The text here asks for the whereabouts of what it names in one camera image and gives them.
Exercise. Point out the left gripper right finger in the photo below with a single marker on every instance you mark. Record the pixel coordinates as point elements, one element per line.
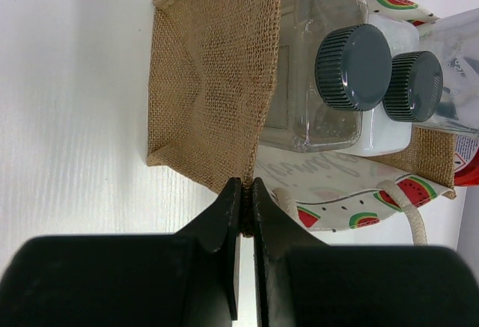
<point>301,281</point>

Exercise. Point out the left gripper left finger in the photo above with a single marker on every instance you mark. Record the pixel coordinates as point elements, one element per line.
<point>188,278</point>

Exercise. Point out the burlap watermelon print bag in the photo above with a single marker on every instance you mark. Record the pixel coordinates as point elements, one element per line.
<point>213,74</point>

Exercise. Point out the clear plastic pouch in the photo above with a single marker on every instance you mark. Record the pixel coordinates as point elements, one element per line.
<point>454,41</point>

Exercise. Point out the clear bottle grey cap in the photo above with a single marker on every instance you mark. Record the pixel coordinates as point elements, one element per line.
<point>333,65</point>

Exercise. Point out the white bottle grey cap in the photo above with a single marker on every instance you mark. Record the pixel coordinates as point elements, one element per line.
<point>413,94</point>

